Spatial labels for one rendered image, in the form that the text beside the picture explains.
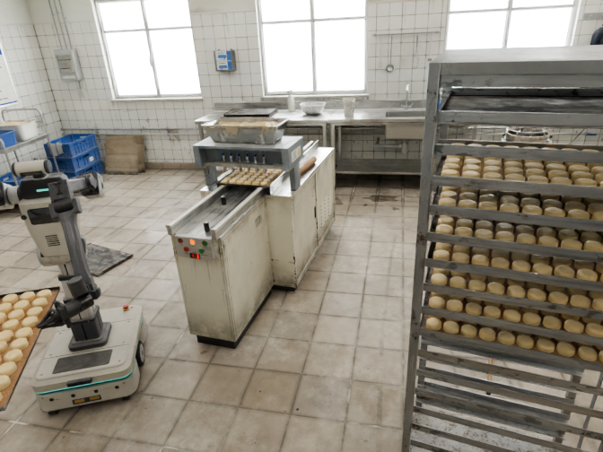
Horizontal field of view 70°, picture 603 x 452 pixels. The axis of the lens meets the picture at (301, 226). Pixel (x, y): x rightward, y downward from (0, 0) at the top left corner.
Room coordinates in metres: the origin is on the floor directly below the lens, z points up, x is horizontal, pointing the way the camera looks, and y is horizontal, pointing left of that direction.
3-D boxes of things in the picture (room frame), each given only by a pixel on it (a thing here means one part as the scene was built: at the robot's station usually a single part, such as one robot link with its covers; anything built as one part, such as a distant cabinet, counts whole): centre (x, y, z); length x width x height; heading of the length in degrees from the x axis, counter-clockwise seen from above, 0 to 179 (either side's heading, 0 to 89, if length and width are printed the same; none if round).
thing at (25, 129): (5.45, 3.49, 0.89); 0.44 x 0.36 x 0.20; 85
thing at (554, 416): (1.42, -0.81, 0.33); 0.64 x 0.03 x 0.03; 67
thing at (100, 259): (3.60, 1.97, 0.01); 0.60 x 0.40 x 0.03; 61
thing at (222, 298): (2.60, 0.51, 0.45); 0.70 x 0.34 x 0.90; 161
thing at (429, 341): (1.42, -0.81, 0.60); 0.64 x 0.03 x 0.03; 67
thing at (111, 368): (2.11, 1.31, 0.24); 0.68 x 0.53 x 0.41; 11
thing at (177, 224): (3.23, 0.45, 0.87); 2.01 x 0.03 x 0.07; 161
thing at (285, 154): (3.08, 0.35, 1.01); 0.72 x 0.33 x 0.34; 71
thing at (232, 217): (3.14, 0.18, 0.87); 2.01 x 0.03 x 0.07; 161
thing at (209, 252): (2.26, 0.63, 0.77); 0.24 x 0.04 x 0.14; 71
